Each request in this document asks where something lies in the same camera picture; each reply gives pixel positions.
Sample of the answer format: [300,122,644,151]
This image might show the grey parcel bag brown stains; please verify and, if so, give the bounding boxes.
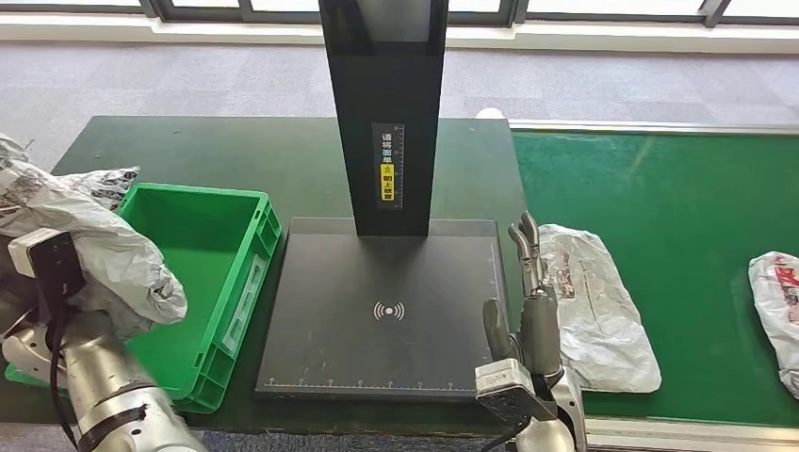
[536,223,663,395]

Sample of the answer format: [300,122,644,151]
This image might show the white window sill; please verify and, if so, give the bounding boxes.
[0,13,799,57]

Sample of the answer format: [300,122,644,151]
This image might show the dark window frame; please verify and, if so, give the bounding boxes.
[0,0,799,29]

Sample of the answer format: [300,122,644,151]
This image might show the green plastic crate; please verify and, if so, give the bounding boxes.
[5,182,284,414]

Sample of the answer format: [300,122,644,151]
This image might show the grey parcel bag red logo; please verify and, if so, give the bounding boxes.
[0,134,188,341]
[747,250,799,400]

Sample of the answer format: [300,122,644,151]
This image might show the dark green table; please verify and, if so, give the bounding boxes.
[0,115,579,441]

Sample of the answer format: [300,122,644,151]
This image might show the aluminium conveyor frame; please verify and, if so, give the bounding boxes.
[508,120,799,452]

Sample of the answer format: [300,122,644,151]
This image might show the black yellow label sticker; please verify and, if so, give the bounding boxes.
[372,123,407,212]

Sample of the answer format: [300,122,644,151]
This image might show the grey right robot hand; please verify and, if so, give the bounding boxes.
[481,210,564,379]

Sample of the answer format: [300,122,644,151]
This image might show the green conveyor belt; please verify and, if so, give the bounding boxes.
[512,131,799,431]

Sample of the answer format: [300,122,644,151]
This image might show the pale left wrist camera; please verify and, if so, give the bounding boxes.
[7,227,87,308]

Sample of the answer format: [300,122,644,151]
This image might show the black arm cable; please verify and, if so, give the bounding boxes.
[47,299,82,452]

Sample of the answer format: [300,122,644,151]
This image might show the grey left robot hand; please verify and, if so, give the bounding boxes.
[0,254,46,341]

